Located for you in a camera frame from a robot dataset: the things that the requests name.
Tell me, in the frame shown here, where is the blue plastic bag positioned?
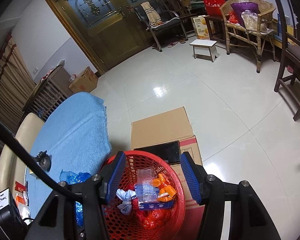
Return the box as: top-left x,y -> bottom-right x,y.
59,170 -> 91,228

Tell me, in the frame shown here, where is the red orange medicine box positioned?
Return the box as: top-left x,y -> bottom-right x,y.
14,181 -> 27,193

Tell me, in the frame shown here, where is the light blue face mask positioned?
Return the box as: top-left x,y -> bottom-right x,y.
116,189 -> 137,215

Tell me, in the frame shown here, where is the black plastic bag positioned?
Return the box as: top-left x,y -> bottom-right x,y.
33,151 -> 51,172

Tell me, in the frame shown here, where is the clear plastic tray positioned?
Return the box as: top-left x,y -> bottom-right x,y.
134,166 -> 159,203

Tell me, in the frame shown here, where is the red plastic bag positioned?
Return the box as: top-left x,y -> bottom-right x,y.
132,209 -> 172,230

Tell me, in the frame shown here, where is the blue white carton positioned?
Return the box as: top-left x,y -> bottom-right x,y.
138,200 -> 174,211

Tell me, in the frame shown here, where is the orange foil wrapper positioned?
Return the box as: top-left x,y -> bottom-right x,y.
151,173 -> 177,202

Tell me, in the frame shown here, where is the red mesh trash basket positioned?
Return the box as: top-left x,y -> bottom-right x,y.
103,151 -> 185,239

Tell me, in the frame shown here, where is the beige leather sofa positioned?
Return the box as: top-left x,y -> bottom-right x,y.
0,113 -> 44,197

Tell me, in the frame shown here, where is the blue table cloth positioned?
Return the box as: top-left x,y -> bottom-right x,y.
25,91 -> 113,221

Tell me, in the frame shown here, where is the flat cardboard on floor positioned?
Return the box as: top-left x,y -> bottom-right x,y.
131,107 -> 204,239

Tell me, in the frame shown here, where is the wooden radiator cover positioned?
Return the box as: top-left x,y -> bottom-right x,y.
22,60 -> 73,122

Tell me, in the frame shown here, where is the brown curtain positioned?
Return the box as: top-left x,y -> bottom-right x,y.
0,33 -> 35,133

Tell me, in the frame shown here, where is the dark wooden chair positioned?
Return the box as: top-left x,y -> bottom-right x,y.
274,0 -> 300,121

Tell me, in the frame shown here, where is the small white stool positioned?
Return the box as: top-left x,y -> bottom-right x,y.
190,39 -> 219,62

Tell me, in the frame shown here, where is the rattan chair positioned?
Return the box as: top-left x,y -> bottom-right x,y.
220,0 -> 276,73

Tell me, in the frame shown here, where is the wooden double door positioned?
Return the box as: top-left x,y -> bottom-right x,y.
45,0 -> 155,75

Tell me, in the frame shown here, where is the yellow printed carton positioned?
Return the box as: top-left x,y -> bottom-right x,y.
191,15 -> 210,40

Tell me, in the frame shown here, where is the black metal armchair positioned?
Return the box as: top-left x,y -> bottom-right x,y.
133,0 -> 188,52

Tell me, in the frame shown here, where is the purple cushion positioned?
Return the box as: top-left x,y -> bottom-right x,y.
231,2 -> 260,27

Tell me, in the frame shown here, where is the red gift bag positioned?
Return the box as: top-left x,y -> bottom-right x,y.
203,0 -> 225,16

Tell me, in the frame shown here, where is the black cable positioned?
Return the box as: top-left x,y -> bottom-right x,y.
0,115 -> 73,196

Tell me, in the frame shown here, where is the cardboard box by wall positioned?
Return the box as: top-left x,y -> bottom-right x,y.
69,67 -> 98,93

